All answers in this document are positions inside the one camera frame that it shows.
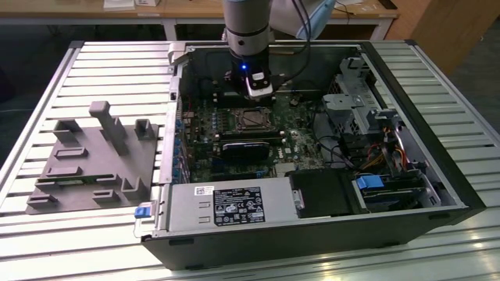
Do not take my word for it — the hard disk in blue carrier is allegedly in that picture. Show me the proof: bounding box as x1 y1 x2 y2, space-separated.
353 174 430 207

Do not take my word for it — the green motherboard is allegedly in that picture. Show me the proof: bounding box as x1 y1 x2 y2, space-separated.
181 87 325 184

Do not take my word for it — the black plastic shroud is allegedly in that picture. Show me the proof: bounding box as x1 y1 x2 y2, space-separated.
286 169 370 219

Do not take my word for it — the silver power supply unit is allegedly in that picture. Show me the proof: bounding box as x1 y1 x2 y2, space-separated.
165 177 300 232

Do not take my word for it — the yellow orange wire bundle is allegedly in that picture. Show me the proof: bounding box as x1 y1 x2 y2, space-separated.
361 125 409 176

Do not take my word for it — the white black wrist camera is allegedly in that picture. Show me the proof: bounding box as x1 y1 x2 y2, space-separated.
244 68 274 102

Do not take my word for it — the grey metal drive cage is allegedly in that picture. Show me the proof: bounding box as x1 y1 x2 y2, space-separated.
320 57 402 136

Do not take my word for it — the black power supply label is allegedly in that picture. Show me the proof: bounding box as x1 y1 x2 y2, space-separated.
212 187 266 226

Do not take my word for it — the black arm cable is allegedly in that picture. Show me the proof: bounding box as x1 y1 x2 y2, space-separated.
272 0 313 87

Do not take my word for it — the grey case latch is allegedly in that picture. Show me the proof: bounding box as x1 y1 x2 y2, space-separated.
166 42 196 67

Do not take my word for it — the wooden desk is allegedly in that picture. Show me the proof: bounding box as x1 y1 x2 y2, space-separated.
0 0 400 42

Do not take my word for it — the black open PC case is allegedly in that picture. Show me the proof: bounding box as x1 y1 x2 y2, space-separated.
138 39 488 272

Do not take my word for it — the silver chipset heatsink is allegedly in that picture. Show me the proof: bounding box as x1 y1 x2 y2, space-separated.
274 162 297 177

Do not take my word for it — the wooden cabinet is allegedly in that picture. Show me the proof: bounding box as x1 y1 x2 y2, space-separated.
384 0 500 76

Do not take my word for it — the CPU socket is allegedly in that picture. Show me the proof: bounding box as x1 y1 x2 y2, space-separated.
229 107 274 132

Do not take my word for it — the black round cable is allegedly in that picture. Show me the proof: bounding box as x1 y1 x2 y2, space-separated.
314 133 360 171

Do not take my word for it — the silver disk bay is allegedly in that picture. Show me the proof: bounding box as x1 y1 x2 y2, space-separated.
349 167 446 215

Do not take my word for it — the black graphics card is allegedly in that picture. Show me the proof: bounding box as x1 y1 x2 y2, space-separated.
221 141 270 165

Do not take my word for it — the grey parts rack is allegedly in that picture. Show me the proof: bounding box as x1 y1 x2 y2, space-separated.
24 101 162 216

